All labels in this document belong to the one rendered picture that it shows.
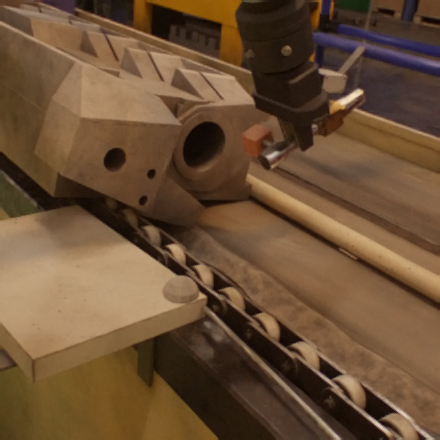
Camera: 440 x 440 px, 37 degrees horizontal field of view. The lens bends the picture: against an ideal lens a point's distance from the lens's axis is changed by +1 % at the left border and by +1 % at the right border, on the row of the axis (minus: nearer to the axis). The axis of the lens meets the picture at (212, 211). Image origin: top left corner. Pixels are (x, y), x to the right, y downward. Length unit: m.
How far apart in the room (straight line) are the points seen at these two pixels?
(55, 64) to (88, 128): 0.16
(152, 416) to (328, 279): 0.31
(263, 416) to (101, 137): 0.41
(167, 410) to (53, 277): 0.20
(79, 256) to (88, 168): 0.12
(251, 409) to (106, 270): 0.26
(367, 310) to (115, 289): 0.33
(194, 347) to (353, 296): 0.27
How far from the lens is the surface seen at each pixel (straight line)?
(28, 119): 1.05
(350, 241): 1.01
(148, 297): 0.75
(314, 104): 0.84
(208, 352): 0.72
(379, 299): 0.92
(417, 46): 1.84
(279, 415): 0.66
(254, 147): 0.93
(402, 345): 0.84
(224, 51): 6.03
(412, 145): 1.51
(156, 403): 0.82
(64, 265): 0.81
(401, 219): 1.19
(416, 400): 0.76
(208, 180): 1.07
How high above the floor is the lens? 1.19
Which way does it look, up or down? 24 degrees down
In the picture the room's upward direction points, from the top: 6 degrees clockwise
